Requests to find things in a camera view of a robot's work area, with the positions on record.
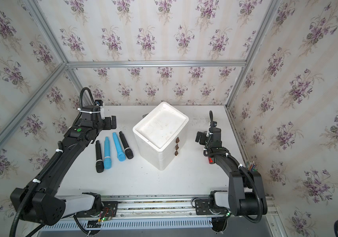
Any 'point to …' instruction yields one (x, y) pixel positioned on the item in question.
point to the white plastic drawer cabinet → (160, 135)
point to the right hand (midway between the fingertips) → (208, 134)
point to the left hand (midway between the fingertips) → (106, 118)
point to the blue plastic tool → (121, 155)
